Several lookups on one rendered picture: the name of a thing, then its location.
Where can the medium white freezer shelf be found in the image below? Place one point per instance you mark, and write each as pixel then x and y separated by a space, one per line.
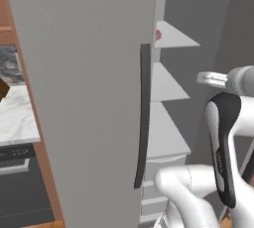
pixel 165 88

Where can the grey freezer door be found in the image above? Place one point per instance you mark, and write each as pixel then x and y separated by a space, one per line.
pixel 86 83

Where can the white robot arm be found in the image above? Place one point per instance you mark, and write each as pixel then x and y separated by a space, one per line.
pixel 188 189

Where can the brown wooden cabinet panel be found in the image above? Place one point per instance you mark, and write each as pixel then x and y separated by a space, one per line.
pixel 39 159

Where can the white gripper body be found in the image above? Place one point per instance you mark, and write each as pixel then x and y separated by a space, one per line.
pixel 211 79

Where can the grey fridge freezer body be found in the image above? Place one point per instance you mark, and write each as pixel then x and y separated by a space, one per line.
pixel 188 7

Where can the white freezer drawers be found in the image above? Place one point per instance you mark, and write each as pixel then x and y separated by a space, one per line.
pixel 150 172

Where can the black dishwasher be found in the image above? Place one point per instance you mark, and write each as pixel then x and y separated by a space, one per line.
pixel 23 192

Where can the dark grey fridge door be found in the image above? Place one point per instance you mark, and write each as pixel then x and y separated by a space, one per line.
pixel 236 23

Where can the small white freezer shelf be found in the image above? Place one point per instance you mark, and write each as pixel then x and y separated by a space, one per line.
pixel 172 37

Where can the large white freezer shelf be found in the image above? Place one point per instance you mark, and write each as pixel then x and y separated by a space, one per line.
pixel 165 136

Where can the red steak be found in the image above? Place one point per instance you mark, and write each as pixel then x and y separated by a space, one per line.
pixel 158 34

